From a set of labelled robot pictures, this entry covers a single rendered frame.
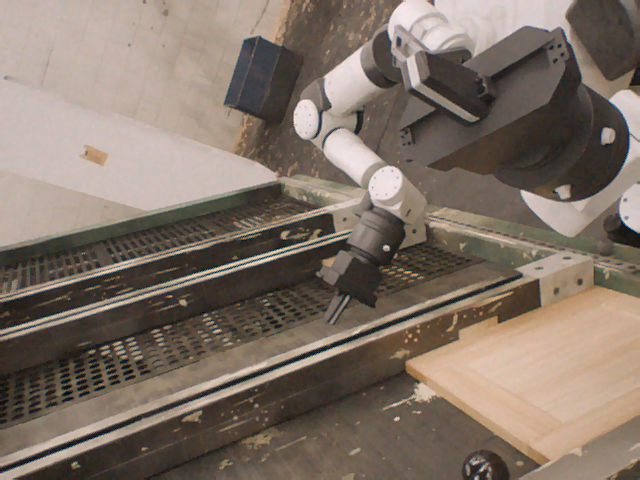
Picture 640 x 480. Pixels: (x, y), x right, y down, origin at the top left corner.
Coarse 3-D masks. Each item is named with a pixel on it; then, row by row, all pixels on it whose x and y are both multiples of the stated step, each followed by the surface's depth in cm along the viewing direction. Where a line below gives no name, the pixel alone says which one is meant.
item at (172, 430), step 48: (480, 288) 101; (528, 288) 100; (576, 288) 105; (336, 336) 92; (384, 336) 89; (432, 336) 93; (240, 384) 82; (288, 384) 84; (336, 384) 87; (96, 432) 77; (144, 432) 76; (192, 432) 79; (240, 432) 82
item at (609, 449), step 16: (608, 432) 66; (624, 432) 65; (576, 448) 64; (592, 448) 64; (608, 448) 63; (624, 448) 63; (544, 464) 62; (560, 464) 62; (576, 464) 62; (592, 464) 61; (608, 464) 61; (624, 464) 61
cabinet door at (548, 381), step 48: (480, 336) 95; (528, 336) 94; (576, 336) 91; (624, 336) 89; (432, 384) 86; (480, 384) 82; (528, 384) 81; (576, 384) 79; (624, 384) 78; (528, 432) 71; (576, 432) 70
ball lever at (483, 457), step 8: (472, 456) 48; (480, 456) 47; (488, 456) 47; (496, 456) 47; (464, 464) 48; (472, 464) 47; (480, 464) 47; (488, 464) 47; (496, 464) 47; (504, 464) 47; (464, 472) 47; (472, 472) 47; (480, 472) 46; (488, 472) 46; (496, 472) 46; (504, 472) 47
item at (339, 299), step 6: (336, 288) 107; (336, 294) 106; (342, 294) 106; (336, 300) 106; (342, 300) 105; (330, 306) 107; (336, 306) 105; (330, 312) 106; (336, 312) 106; (324, 318) 106; (330, 318) 105
